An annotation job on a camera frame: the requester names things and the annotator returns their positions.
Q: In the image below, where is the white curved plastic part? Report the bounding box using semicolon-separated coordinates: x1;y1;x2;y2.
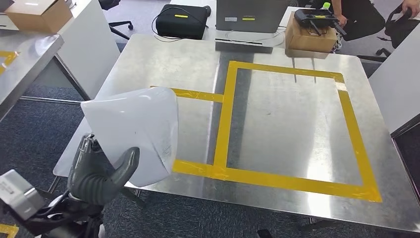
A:
80;86;179;188

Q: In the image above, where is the white desk panel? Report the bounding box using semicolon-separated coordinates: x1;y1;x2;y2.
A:
368;24;420;135

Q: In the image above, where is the black chair base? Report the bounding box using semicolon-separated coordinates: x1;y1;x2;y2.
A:
356;47;393;63

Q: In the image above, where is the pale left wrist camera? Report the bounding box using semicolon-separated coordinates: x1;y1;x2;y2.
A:
0;169;45;221

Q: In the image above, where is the black office chair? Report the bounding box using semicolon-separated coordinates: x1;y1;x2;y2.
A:
98;0;135;41

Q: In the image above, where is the white laptop cable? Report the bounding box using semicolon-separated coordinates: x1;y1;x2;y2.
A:
224;29;286;47

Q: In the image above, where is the grey laptop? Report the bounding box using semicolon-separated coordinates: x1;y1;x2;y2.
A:
214;0;289;54

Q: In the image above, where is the white cabinet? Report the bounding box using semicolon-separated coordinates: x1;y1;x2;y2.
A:
33;0;121;100

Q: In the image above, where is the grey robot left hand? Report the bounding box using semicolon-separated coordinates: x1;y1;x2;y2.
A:
67;133;141;194

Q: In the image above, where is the steel workbench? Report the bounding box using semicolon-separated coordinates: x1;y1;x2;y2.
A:
48;33;420;235
0;29;92;123

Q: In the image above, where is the person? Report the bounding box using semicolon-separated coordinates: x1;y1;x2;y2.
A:
384;0;420;50
324;0;386;42

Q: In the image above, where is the black case cable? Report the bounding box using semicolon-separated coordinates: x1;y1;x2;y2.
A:
151;6;209;43

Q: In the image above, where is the black carry case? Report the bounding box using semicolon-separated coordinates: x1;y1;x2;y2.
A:
155;3;212;41

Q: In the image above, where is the brown cardboard box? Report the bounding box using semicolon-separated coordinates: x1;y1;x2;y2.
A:
4;0;73;34
284;11;339;53

